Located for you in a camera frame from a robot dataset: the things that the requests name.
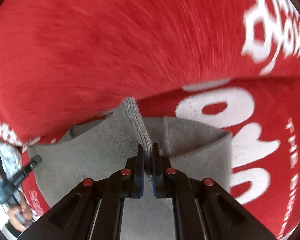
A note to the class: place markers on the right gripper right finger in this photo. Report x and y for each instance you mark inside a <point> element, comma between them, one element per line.
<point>169,182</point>

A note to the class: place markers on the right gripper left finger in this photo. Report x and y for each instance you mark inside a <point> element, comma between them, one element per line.
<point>125,183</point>

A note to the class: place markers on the person's left hand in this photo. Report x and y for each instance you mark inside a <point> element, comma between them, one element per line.
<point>23,210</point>

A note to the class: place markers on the light floral cloth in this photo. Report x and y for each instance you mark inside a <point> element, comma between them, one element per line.
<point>11,160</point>

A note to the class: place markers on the grey knit sweater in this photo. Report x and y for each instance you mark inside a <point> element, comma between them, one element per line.
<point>98,149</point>

